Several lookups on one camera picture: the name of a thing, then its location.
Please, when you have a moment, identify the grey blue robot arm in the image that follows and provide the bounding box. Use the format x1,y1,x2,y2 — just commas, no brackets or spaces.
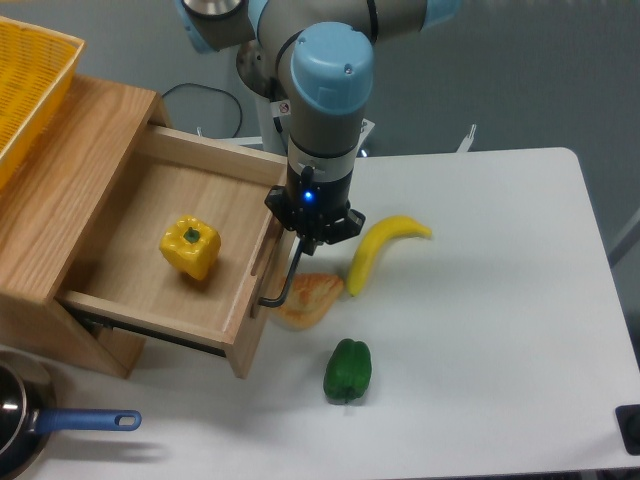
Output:
178,1,460,255

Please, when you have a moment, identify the white table bracket right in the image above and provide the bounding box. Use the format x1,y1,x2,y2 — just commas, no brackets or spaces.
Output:
456,124,477,153

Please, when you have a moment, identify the black floor cable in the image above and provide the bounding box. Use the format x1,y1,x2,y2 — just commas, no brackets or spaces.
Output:
160,82,244,138

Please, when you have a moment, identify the black pan blue handle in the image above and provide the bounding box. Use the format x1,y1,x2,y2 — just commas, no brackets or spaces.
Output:
1,351,142,479

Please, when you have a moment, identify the green bell pepper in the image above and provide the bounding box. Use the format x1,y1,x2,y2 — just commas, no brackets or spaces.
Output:
323,338,372,404

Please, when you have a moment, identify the black corner clamp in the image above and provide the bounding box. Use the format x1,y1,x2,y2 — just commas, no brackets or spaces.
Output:
615,404,640,456

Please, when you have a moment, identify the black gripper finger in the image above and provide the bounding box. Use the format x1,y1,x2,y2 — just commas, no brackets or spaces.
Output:
264,185,316,255
312,208,366,253

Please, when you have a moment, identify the wooden top drawer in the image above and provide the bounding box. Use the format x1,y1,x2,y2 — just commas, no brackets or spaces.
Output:
58,126,293,378

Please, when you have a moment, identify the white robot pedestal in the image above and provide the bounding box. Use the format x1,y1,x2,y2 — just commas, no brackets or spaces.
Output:
237,23,374,162

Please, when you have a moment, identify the toasted bread pastry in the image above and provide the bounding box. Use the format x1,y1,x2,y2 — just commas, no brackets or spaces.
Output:
272,273,344,331

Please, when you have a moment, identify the yellow banana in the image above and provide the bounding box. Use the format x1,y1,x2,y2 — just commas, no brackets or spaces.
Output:
345,215,432,297

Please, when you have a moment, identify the yellow plastic basket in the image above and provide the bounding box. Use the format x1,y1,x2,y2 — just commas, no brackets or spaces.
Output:
1,17,85,186

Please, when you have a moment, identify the wooden drawer cabinet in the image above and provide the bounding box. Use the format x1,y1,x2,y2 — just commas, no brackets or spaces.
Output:
1,75,169,378

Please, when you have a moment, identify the yellow bell pepper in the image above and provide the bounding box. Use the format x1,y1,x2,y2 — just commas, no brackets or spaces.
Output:
159,215,221,281

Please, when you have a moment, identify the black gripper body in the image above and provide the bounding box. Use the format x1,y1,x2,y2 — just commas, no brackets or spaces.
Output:
285,166,353,213

